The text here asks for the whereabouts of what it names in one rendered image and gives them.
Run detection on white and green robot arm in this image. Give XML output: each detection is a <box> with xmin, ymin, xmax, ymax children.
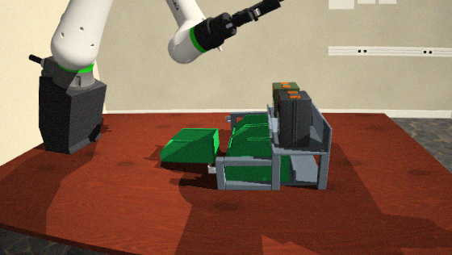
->
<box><xmin>28</xmin><ymin>0</ymin><xmax>224</xmax><ymax>90</ymax></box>

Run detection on olive green tool case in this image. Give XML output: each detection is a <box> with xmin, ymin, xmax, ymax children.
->
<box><xmin>273</xmin><ymin>82</ymin><xmax>300</xmax><ymax>118</ymax></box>

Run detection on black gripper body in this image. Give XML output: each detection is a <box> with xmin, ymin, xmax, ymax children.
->
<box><xmin>210</xmin><ymin>12</ymin><xmax>237</xmax><ymax>41</ymax></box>

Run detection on green bin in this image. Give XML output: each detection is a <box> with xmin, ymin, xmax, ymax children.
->
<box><xmin>227</xmin><ymin>126</ymin><xmax>270</xmax><ymax>152</ymax></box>
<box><xmin>161</xmin><ymin>128</ymin><xmax>220</xmax><ymax>163</ymax></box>
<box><xmin>232</xmin><ymin>115</ymin><xmax>269</xmax><ymax>136</ymax></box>
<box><xmin>225</xmin><ymin>140</ymin><xmax>290</xmax><ymax>182</ymax></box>

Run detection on grey metal shelf rack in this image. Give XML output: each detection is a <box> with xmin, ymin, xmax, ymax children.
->
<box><xmin>207</xmin><ymin>101</ymin><xmax>332</xmax><ymax>190</ymax></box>

